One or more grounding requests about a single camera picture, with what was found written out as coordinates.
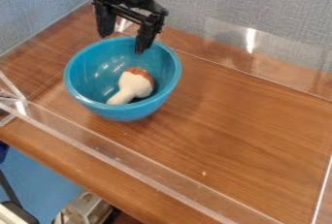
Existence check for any clear acrylic left bracket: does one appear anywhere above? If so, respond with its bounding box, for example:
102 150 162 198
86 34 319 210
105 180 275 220
0 71 28 127

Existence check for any white power strip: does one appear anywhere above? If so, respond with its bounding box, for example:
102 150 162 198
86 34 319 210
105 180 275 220
52 191 114 224

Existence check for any clear acrylic back barrier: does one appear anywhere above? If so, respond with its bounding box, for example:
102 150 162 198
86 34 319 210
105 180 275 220
157 17 332 101

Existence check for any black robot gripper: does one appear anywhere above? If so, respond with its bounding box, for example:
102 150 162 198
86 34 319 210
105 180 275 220
95 0 169 54

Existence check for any clear acrylic front barrier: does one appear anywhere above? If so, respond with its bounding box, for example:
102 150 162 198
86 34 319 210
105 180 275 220
0 101 283 224

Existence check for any blue plastic bowl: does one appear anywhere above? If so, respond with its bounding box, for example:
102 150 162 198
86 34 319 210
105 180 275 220
63 37 182 121

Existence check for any white toy mushroom brown cap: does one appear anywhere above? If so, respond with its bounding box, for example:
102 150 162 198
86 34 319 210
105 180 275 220
106 67 154 105

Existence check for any clear acrylic corner bracket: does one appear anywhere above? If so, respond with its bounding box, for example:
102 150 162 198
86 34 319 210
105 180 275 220
91 0 138 34

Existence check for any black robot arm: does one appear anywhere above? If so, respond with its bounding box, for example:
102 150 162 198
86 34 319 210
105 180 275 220
93 0 169 54

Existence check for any clear acrylic barrier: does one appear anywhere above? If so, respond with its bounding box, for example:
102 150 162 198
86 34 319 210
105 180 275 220
0 101 283 224
157 17 332 101

